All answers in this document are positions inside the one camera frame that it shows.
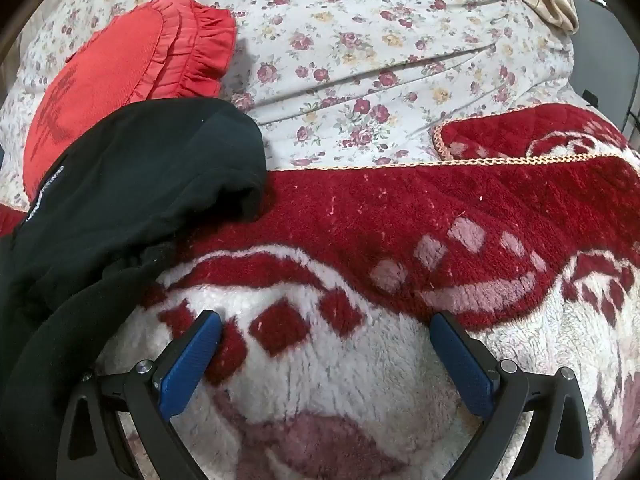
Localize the white floral bedsheet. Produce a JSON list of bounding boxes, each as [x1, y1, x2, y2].
[[0, 0, 576, 211]]

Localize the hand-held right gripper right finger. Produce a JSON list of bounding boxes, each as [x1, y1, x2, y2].
[[430, 310, 594, 480]]

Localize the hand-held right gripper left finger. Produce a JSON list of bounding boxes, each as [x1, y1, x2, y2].
[[57, 310, 222, 480]]

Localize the red and white fleece blanket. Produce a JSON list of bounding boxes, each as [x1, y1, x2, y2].
[[0, 102, 640, 480]]

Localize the black pants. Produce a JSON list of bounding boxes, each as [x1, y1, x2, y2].
[[0, 97, 268, 480]]

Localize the red heart-shaped frilled pillow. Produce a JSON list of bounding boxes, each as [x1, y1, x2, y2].
[[22, 0, 238, 196]]

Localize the grey flat panel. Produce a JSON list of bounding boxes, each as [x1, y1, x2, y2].
[[572, 0, 633, 116]]

